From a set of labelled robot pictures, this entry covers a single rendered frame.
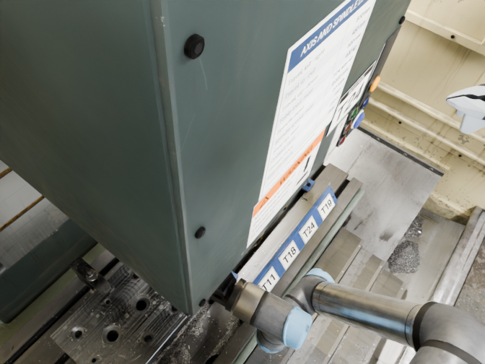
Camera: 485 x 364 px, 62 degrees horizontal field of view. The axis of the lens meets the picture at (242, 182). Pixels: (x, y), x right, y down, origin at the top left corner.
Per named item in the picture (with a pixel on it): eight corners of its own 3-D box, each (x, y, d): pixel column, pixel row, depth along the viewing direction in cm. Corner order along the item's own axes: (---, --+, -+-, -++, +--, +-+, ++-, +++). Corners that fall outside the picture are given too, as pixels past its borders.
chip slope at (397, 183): (416, 207, 173) (445, 172, 151) (335, 341, 139) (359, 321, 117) (250, 107, 199) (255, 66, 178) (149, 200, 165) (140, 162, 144)
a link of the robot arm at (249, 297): (250, 318, 77) (268, 282, 82) (229, 306, 78) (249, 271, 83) (247, 328, 84) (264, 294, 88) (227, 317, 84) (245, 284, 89)
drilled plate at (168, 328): (198, 308, 110) (198, 302, 106) (118, 403, 96) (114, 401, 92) (138, 258, 117) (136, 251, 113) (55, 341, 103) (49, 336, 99)
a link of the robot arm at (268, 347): (303, 328, 96) (313, 315, 87) (271, 363, 91) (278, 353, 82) (278, 304, 99) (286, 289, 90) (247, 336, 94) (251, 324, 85)
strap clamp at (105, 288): (120, 298, 114) (109, 279, 102) (110, 308, 112) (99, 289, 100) (88, 270, 118) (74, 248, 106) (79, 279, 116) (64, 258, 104)
